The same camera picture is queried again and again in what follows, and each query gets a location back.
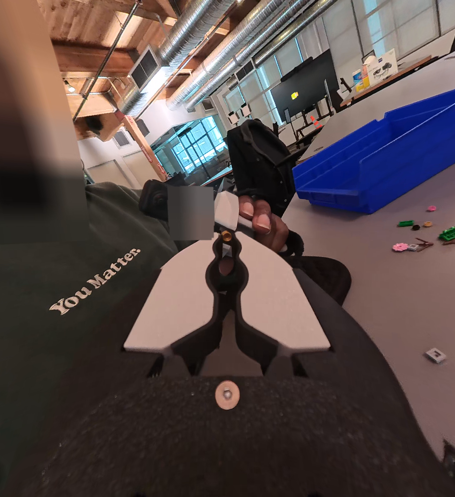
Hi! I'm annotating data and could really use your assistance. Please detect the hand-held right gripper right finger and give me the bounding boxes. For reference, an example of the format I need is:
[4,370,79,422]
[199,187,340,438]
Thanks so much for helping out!
[232,232,332,376]

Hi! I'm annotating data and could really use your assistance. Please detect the person's left hand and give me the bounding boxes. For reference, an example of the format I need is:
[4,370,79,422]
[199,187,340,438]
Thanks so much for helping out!
[237,195,291,255]

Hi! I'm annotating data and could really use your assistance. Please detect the large black screen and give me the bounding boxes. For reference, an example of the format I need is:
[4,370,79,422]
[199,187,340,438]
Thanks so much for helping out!
[270,48,339,122]

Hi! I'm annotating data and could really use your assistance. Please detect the wall air vent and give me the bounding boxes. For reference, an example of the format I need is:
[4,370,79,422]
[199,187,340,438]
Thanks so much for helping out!
[128,46,163,92]

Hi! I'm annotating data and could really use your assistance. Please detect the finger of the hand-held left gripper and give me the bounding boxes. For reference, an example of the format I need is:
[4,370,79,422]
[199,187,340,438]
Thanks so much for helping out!
[213,191,240,230]

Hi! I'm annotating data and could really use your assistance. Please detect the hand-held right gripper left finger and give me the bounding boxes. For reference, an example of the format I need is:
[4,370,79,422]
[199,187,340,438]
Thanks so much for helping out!
[123,233,223,375]

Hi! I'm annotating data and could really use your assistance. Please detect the blue plastic bin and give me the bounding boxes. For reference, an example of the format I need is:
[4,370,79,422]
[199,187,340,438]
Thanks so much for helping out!
[292,83,455,215]

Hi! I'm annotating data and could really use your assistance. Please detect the wooden-top desk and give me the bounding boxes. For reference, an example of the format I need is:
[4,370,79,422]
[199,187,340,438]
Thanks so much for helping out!
[340,55,433,108]

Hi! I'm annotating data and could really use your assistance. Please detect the black knit cloth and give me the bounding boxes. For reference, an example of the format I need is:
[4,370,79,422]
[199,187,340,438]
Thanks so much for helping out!
[297,255,353,308]

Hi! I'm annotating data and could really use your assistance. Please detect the silver ventilation duct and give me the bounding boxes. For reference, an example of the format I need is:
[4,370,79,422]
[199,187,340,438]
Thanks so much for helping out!
[159,0,251,72]
[167,0,341,113]

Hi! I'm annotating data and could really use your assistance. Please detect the person's green sweatshirt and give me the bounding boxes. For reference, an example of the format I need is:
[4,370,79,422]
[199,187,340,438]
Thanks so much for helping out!
[0,182,183,497]

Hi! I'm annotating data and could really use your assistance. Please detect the white printed box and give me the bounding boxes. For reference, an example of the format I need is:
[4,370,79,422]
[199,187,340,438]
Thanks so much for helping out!
[361,48,398,85]

